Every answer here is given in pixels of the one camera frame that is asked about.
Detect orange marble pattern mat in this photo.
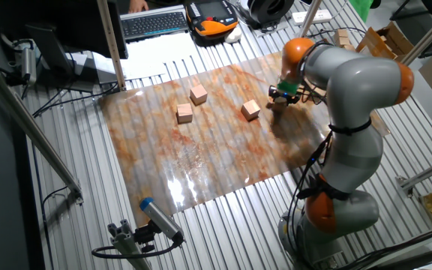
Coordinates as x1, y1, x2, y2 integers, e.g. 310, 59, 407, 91
97, 51, 332, 227

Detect black computer monitor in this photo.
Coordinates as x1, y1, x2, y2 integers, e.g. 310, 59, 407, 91
0, 0, 129, 60

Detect wooden cube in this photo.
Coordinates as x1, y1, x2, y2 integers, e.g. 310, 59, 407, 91
175, 103, 194, 125
271, 96, 288, 117
301, 88, 322, 101
240, 99, 262, 122
189, 83, 209, 107

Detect white power strip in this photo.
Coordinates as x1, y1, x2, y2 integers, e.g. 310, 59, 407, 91
292, 9, 333, 26

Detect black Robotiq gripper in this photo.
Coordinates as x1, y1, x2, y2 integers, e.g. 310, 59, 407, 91
268, 85, 302, 106

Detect white computer mouse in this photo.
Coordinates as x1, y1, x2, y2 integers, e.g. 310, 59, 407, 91
223, 28, 243, 44

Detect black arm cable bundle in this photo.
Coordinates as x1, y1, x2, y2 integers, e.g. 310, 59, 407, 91
285, 26, 367, 270

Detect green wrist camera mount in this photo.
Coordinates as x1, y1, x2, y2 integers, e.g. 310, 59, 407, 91
276, 76, 302, 95

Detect long aluminium frame rail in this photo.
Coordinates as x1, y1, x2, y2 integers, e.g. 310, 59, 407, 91
0, 52, 85, 206

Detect black round spool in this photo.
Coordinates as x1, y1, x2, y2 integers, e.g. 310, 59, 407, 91
238, 0, 296, 31

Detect thick black floor cable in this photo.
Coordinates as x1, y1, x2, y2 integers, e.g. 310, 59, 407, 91
331, 223, 432, 270

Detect aluminium profile camera mount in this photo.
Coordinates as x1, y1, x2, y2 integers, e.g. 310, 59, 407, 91
106, 219, 153, 270

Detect black table cable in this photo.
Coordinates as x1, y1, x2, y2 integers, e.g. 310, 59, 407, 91
31, 82, 120, 118

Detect white paper sheet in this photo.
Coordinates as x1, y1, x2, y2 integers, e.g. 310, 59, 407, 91
124, 31, 202, 68
120, 61, 168, 80

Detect aluminium frame beam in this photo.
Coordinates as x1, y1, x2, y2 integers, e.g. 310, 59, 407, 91
397, 1, 432, 71
394, 153, 432, 198

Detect grey monitor stand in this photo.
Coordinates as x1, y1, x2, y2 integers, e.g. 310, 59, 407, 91
25, 23, 120, 94

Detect black computer keyboard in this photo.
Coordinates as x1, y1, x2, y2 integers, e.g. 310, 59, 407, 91
120, 4, 190, 43

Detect brown cardboard box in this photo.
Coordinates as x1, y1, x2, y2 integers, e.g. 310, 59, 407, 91
358, 20, 416, 65

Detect aluminium upright post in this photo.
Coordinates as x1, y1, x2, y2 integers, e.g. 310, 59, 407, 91
298, 0, 324, 39

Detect beige upright frame post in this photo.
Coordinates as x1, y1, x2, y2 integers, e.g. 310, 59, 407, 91
95, 0, 128, 93

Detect orange black teach pendant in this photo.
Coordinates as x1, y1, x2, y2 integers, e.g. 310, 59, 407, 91
184, 0, 239, 41

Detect green cloth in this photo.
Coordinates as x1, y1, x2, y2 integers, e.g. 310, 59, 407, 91
348, 0, 374, 23

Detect person hand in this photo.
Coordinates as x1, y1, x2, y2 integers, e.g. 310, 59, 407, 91
128, 0, 149, 14

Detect black camera cable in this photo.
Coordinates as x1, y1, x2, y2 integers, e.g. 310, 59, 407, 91
91, 239, 185, 260

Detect silver camera with blue cap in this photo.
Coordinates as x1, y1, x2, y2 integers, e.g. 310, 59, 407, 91
139, 196, 186, 245

